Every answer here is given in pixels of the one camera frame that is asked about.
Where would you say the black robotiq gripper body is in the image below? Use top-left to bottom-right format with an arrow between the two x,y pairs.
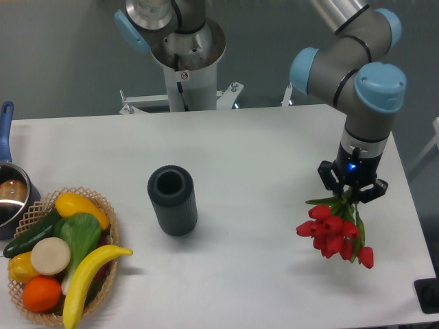
334,145 -> 381,191

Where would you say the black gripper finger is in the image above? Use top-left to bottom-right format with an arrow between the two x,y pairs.
318,160 -> 344,197
355,179 -> 388,204

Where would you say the red tulip bouquet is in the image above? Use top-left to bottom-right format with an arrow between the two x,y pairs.
296,188 -> 375,269

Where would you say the dark grey ribbed vase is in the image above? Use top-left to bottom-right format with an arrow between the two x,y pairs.
147,165 -> 198,236

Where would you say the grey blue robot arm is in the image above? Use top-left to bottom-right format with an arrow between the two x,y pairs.
114,1 -> 407,204

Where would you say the white object right edge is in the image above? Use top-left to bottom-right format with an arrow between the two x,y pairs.
407,117 -> 438,182

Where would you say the black device at edge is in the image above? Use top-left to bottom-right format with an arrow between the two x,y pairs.
414,278 -> 438,314

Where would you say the green bok choy toy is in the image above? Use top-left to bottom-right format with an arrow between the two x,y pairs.
54,212 -> 101,295

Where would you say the yellow squash toy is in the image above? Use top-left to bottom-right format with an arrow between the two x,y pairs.
55,193 -> 110,231

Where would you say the yellow plastic banana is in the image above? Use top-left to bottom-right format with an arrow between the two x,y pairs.
62,245 -> 133,329

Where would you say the dark green cucumber toy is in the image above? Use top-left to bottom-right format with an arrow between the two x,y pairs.
3,209 -> 62,259

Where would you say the beige round disc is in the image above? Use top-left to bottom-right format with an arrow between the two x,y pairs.
31,237 -> 71,276

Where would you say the woven wicker basket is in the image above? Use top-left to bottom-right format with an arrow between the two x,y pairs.
8,187 -> 132,328

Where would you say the orange plastic fruit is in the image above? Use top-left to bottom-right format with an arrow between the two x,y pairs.
22,276 -> 62,313

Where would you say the yellow bell pepper toy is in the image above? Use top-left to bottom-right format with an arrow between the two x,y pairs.
8,252 -> 40,284

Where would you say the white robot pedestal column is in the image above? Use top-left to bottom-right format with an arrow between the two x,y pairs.
150,19 -> 227,112

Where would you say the blue handled saucepan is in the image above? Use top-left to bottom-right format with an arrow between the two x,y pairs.
1,101 -> 40,241

